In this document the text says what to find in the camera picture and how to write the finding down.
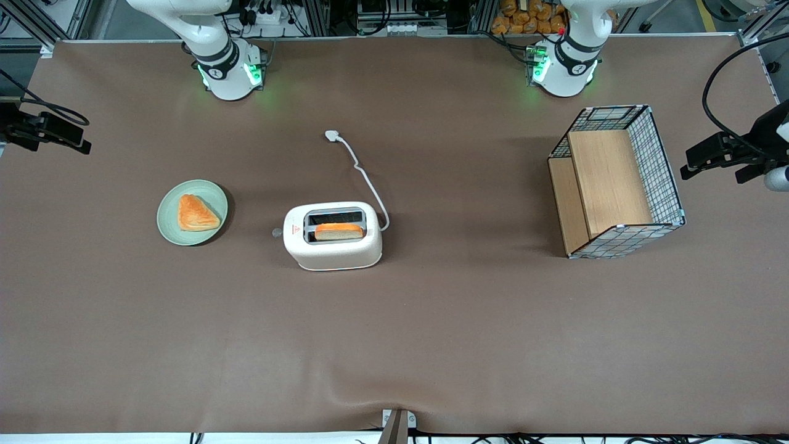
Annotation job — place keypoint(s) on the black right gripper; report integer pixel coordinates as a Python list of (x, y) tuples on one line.
[(12, 127)]

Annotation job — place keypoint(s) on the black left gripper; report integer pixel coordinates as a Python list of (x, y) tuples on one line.
[(762, 137)]

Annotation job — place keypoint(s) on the white two-slot toaster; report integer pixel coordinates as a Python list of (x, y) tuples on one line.
[(336, 254)]

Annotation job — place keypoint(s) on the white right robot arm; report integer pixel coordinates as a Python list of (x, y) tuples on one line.
[(220, 58)]

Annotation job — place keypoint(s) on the toast slice in toaster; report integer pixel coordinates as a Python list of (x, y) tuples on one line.
[(339, 232)]

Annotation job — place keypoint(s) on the light wooden shelf insert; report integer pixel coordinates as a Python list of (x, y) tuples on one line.
[(607, 182)]

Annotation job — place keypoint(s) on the pale green round plate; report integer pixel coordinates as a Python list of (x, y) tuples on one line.
[(169, 225)]

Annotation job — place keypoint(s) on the triangular golden pastry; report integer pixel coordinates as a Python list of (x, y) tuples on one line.
[(196, 214)]

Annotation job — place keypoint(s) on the bag of orange buns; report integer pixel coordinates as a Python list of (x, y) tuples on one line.
[(527, 17)]

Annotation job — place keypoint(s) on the white power strip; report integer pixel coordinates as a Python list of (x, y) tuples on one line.
[(268, 15)]

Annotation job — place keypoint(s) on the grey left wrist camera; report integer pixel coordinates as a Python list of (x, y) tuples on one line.
[(778, 179)]

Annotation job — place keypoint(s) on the metal table edge bracket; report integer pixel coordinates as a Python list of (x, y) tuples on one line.
[(397, 427)]

